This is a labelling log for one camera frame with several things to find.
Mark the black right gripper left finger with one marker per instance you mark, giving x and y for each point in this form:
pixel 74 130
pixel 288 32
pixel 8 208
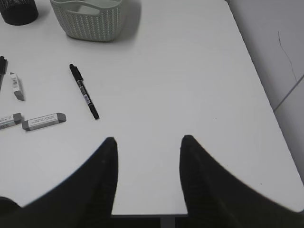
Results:
pixel 84 200

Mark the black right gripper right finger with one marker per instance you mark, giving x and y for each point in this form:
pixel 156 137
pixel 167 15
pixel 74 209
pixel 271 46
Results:
pixel 215 198

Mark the black marker pen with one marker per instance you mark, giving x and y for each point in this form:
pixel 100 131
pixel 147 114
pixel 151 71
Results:
pixel 3 68
pixel 80 82

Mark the white grey eraser lower right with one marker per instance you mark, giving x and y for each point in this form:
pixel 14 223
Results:
pixel 43 121

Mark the white grey eraser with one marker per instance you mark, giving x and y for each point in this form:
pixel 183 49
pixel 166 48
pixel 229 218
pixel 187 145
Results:
pixel 43 121
pixel 17 87
pixel 10 120

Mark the white grey eraser lower left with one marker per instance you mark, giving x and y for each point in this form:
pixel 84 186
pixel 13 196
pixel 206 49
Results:
pixel 10 120

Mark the white grey eraser upper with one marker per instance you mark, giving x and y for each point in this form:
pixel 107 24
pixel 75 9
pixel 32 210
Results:
pixel 17 87

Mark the pale green woven plastic basket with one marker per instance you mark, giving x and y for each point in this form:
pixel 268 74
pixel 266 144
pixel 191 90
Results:
pixel 98 20

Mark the black mesh pen holder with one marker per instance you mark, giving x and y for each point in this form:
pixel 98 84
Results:
pixel 18 12

